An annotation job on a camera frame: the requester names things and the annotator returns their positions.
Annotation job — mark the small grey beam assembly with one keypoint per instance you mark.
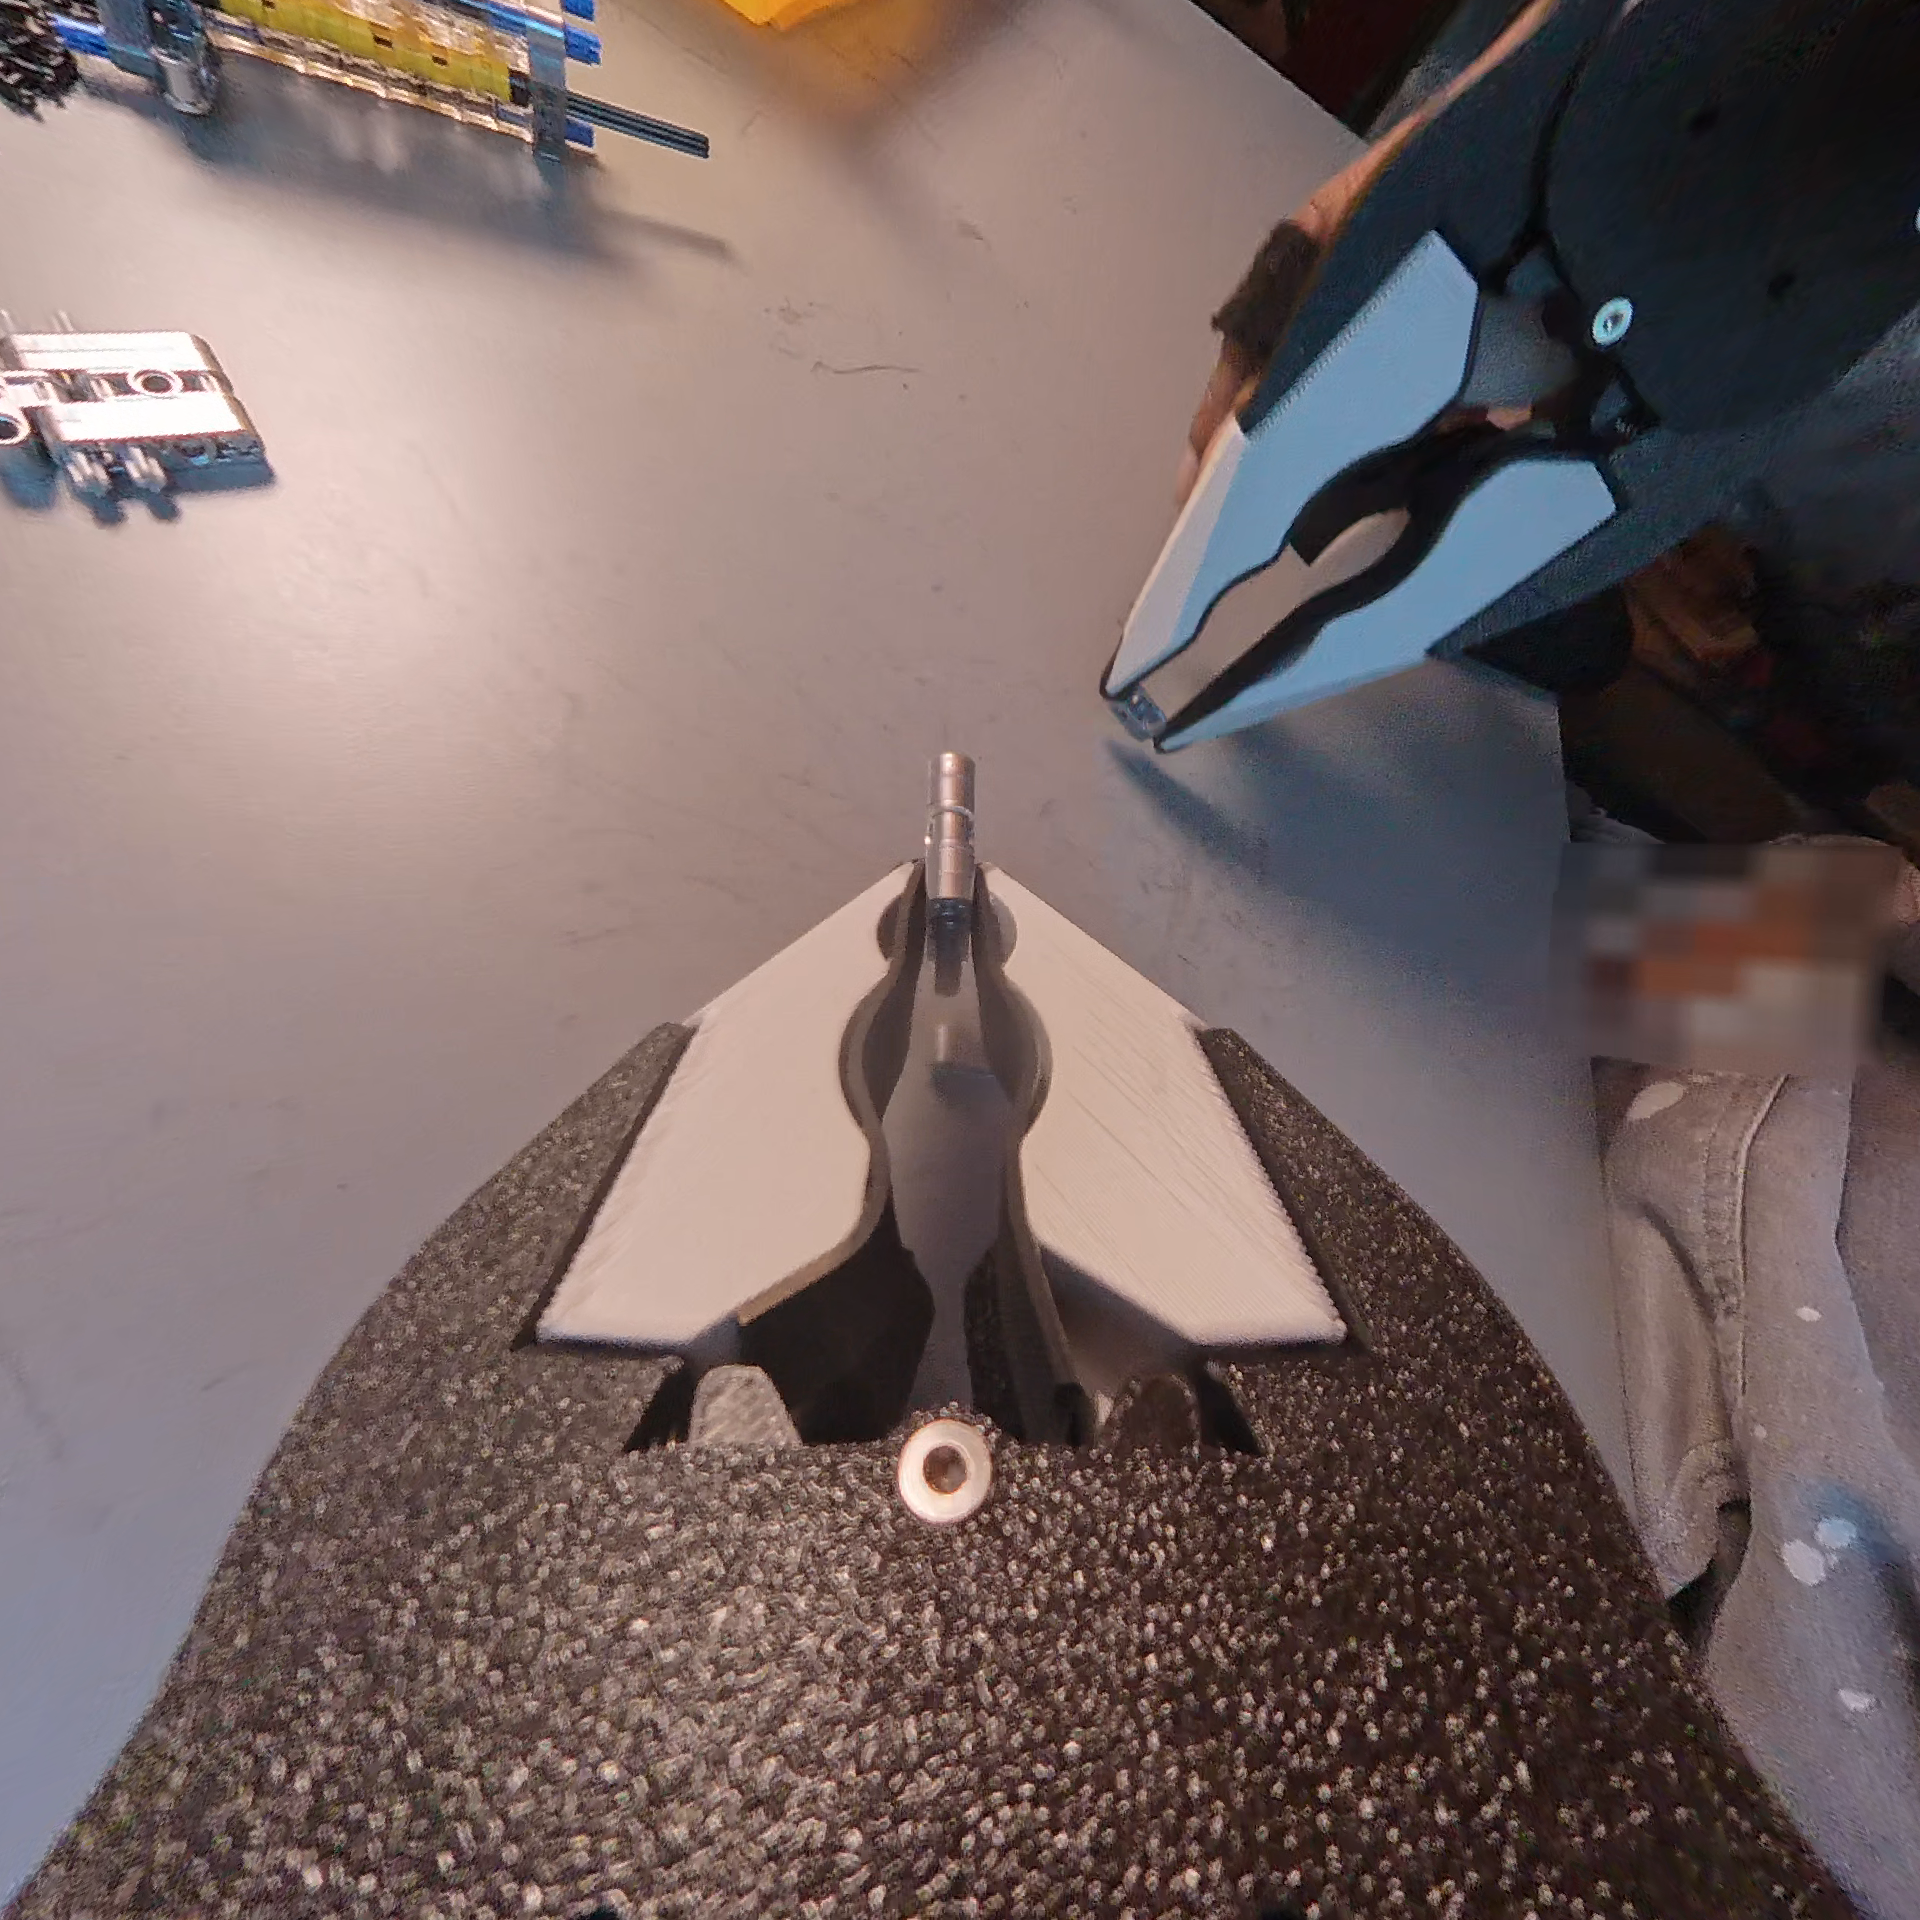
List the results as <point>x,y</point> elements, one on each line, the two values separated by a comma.
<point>126,406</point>

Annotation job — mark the small grey connector piece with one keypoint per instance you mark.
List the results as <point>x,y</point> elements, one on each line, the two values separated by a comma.
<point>1130,710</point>

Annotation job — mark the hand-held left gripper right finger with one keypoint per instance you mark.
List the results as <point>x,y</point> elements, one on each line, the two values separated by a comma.
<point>1156,1170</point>

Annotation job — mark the grey axle pin piece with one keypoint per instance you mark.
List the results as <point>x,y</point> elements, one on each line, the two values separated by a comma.
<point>951,826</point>

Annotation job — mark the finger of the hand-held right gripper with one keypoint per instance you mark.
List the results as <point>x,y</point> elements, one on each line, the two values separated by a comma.
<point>1322,406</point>
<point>1456,573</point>

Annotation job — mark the person's right hand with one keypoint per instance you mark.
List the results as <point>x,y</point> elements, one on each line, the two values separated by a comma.
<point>1225,406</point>

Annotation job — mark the grey desk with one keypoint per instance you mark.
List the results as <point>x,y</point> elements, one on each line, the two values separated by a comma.
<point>452,750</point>

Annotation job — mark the clear yellow gear assembly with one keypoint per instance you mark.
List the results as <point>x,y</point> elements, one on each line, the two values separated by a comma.
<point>361,47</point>

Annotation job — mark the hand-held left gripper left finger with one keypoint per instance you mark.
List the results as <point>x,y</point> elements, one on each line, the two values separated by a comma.
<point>736,1170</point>

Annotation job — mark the pile of black pins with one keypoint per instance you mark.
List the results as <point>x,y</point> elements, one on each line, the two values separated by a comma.
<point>31,55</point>

